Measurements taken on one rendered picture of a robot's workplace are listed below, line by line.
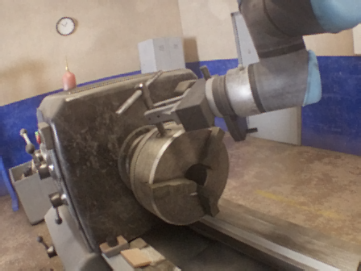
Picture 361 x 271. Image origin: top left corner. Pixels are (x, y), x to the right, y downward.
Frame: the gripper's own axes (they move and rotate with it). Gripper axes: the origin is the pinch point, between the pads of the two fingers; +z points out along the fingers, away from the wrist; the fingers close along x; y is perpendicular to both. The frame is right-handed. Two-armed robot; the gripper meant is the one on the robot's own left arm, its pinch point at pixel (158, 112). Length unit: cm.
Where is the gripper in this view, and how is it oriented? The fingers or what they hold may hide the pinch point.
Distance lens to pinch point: 54.0
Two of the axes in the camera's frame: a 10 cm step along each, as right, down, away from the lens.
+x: -3.6, 5.8, -7.3
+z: -8.3, 1.6, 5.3
